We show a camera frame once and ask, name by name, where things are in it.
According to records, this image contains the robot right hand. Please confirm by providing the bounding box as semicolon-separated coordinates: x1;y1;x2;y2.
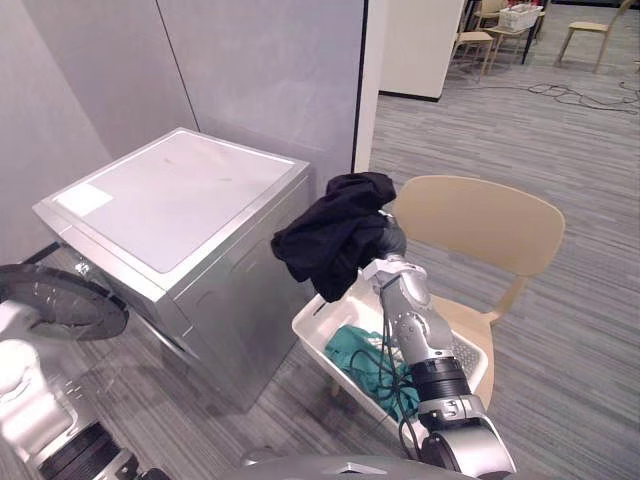
371;211;409;262

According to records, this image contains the black garment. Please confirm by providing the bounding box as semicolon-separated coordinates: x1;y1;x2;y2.
270;171;397;304

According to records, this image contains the white plastic laundry basket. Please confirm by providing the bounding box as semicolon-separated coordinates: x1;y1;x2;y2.
291;285;489;447

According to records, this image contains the silver front-loading washing machine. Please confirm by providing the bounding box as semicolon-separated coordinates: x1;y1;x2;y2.
32;127;317;414

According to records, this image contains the white basket with items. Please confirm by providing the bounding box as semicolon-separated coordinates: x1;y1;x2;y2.
499;4;542;31

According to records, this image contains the beige wooden chair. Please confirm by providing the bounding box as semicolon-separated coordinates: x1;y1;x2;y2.
328;174;567;426
473;0;504;30
553;0;635;75
451;0;501;82

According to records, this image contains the teal green garment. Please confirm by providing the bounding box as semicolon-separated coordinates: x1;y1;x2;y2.
324;324;422;424

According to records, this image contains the robot torso silver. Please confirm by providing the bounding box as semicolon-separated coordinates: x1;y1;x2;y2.
224;451;454;480

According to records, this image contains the wooden table with black legs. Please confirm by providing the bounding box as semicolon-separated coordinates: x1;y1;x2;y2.
485;9;547;67

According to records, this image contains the white label sticker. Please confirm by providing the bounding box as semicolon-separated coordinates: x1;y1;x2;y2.
53;183;114;218

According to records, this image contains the round dark glass washer door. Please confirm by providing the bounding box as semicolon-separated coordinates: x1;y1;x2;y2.
0;263;131;343

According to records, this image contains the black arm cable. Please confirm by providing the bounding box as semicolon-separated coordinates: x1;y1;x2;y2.
349;277;426;464

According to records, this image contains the black floor cable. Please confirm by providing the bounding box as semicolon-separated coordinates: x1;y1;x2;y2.
479;79;640;115

